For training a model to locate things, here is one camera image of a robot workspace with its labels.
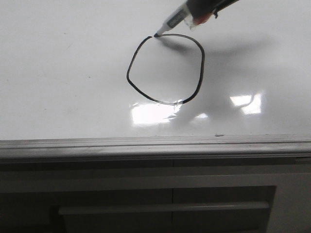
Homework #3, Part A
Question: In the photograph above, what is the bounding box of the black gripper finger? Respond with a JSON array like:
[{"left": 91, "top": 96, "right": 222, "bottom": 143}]
[{"left": 186, "top": 0, "right": 238, "bottom": 20}]

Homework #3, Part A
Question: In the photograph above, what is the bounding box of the white black whiteboard marker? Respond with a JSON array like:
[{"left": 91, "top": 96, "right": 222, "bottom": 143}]
[{"left": 154, "top": 3, "right": 190, "bottom": 37}]

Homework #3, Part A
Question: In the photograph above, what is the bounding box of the white whiteboard with aluminium frame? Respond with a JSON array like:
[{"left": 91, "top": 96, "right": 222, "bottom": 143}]
[{"left": 0, "top": 0, "right": 311, "bottom": 159}]

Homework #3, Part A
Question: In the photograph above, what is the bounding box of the grey metal table frame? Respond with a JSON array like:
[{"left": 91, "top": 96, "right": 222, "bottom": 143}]
[{"left": 0, "top": 157, "right": 311, "bottom": 233}]

